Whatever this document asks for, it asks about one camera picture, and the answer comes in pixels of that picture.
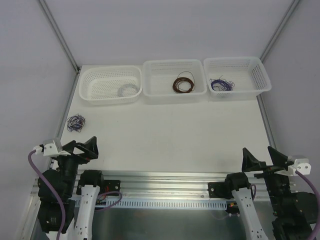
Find right frame post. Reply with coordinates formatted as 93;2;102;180
260;0;303;63

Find brown coiled cable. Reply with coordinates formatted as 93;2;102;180
171;71;196;94

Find frame post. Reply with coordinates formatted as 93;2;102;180
37;0;80;73
260;0;303;63

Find multicolour cable bundle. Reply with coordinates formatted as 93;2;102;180
66;113;86;133

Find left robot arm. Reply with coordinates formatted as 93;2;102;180
37;136;105;240

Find purple cable bundle in basket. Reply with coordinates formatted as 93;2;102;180
209;74;236;92

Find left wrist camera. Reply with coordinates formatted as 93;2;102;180
33;138;63;157

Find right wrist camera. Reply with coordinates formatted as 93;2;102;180
284;155;311;177

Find white slotted cable duct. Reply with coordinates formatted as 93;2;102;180
113;198;227;211

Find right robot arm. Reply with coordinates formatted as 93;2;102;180
223;146;320;240

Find right white perforated basket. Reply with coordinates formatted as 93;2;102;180
203;56;272;101

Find left frame post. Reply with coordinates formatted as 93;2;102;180
37;0;80;73

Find aluminium mounting rail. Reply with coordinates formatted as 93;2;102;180
29;169;300;201

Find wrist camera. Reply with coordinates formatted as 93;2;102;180
33;138;63;157
284;155;311;177

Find white perforated basket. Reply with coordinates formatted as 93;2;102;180
78;65;143;106
203;56;272;101
142;59;207;105

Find white coiled cable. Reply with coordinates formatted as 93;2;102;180
117;84;139;97

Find middle white perforated basket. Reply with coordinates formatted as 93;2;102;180
142;59;207;105

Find left white perforated basket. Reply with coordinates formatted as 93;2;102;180
78;65;143;106

